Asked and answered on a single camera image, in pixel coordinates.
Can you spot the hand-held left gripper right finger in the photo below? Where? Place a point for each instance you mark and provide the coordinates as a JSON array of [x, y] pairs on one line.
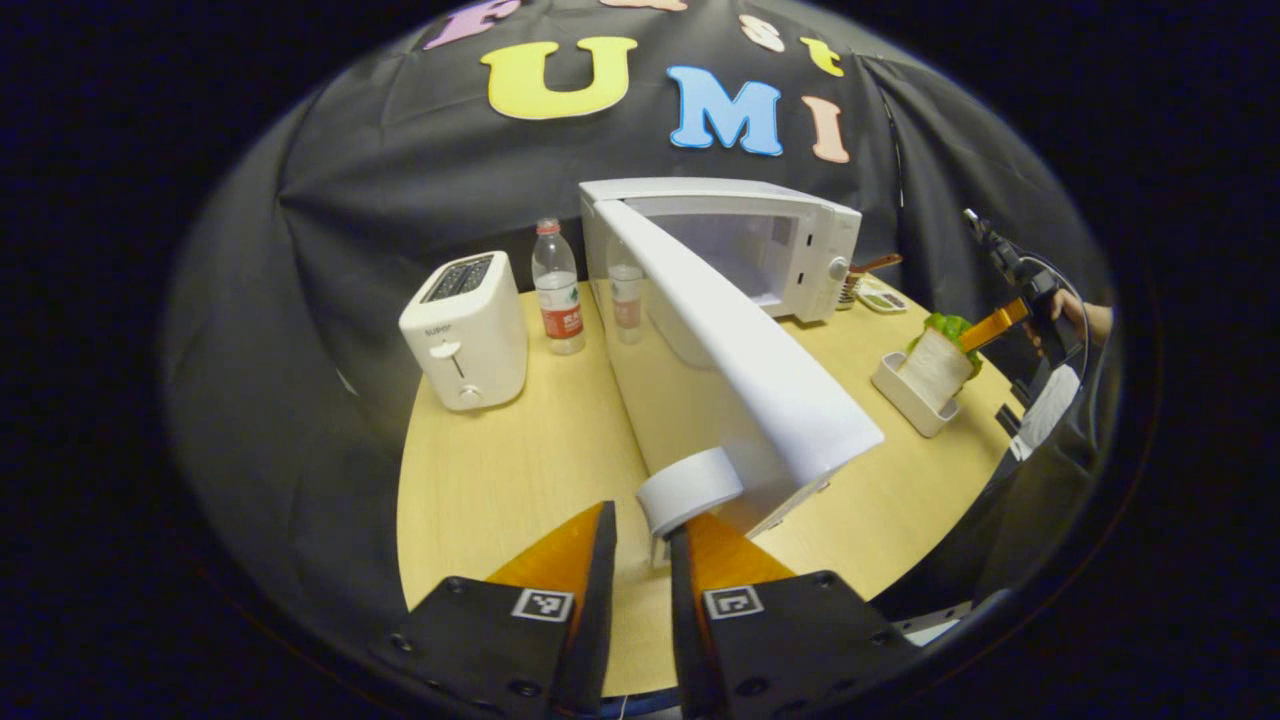
[[683, 620]]

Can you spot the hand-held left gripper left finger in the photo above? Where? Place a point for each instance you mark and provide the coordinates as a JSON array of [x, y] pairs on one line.
[[598, 600]]

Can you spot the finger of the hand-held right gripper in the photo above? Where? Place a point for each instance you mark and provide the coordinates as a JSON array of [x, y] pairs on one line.
[[995, 325]]

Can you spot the sandwich with green lettuce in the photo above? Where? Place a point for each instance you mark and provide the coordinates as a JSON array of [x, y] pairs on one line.
[[935, 370]]

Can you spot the white microwave oven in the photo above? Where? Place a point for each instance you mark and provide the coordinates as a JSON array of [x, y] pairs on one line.
[[740, 350]]

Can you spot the white cloth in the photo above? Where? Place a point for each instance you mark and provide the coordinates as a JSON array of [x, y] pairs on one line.
[[1045, 410]]

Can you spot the white divided plate with beans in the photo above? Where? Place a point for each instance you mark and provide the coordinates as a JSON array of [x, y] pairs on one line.
[[885, 298]]

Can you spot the white ribbed sandwich holder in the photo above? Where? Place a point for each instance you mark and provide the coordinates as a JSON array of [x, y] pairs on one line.
[[905, 395]]

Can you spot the wooden spoon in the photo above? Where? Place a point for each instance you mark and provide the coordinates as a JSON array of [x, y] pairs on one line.
[[880, 263]]

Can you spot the white toaster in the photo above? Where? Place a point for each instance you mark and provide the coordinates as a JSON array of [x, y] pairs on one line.
[[470, 340]]

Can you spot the clear water bottle red label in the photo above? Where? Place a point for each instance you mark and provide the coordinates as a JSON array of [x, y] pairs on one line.
[[560, 300]]

